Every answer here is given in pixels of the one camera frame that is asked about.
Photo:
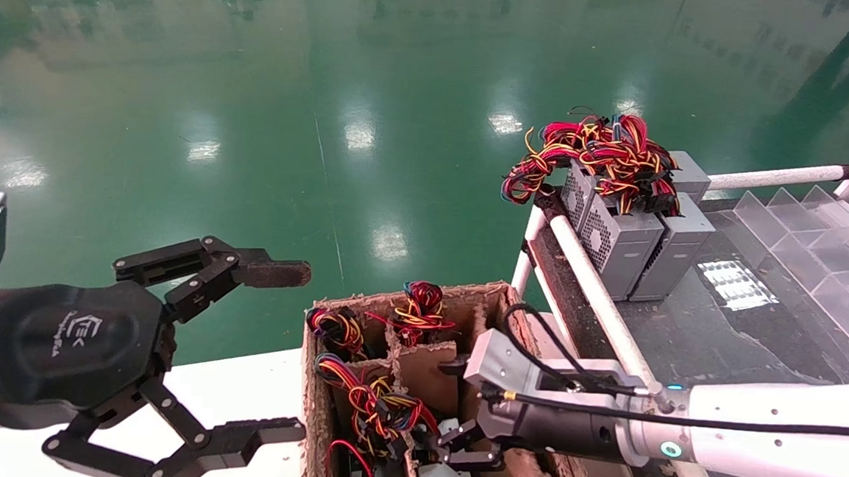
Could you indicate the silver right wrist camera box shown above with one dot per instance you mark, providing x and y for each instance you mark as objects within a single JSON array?
[{"x": 498, "y": 365}]

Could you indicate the white frame pipe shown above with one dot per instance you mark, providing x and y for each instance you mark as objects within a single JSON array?
[
  {"x": 598, "y": 286},
  {"x": 767, "y": 176},
  {"x": 522, "y": 274}
]

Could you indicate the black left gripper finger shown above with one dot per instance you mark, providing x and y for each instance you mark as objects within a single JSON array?
[{"x": 275, "y": 273}]

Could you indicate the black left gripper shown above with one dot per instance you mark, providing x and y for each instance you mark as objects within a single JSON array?
[{"x": 64, "y": 349}]

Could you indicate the brown cardboard box with cells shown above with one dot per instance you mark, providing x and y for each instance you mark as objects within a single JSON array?
[{"x": 311, "y": 438}]

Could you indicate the short cardboard divider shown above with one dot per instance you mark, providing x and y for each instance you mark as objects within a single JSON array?
[{"x": 427, "y": 379}]

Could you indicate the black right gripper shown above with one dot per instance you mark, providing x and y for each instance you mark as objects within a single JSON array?
[{"x": 560, "y": 430}]

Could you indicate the clear acrylic divider tray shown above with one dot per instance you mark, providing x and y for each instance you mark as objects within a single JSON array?
[{"x": 836, "y": 249}]

